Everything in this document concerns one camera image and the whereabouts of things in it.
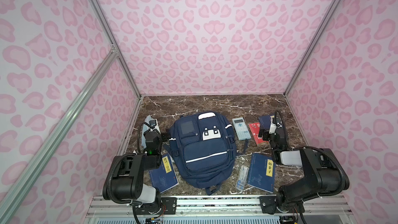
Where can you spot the light blue scientific calculator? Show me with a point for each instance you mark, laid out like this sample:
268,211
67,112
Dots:
241,129

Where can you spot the clear plastic pen case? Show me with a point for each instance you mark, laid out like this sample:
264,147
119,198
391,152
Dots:
242,178

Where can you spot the navy book far right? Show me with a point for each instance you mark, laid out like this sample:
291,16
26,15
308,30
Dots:
266,122

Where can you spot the red small book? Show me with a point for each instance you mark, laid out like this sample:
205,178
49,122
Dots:
255,129

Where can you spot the light teal pencil pouch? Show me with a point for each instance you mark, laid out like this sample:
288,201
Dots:
149,124

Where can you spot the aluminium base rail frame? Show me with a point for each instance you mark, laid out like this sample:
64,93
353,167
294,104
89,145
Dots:
219,209

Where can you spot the navy blue student backpack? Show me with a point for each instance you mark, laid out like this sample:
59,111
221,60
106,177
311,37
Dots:
203,148

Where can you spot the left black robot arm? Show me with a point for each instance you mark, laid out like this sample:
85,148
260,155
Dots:
124,183

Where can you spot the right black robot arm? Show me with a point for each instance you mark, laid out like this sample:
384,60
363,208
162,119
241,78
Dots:
323,174

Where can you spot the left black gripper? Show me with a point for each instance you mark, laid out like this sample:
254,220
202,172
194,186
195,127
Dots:
165,135

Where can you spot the navy book yellow label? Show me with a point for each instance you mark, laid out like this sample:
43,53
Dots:
164,177
262,172

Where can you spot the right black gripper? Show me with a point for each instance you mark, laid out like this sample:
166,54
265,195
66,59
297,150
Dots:
265,134

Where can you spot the left diagonal aluminium strut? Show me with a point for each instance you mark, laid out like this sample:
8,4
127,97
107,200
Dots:
31,173

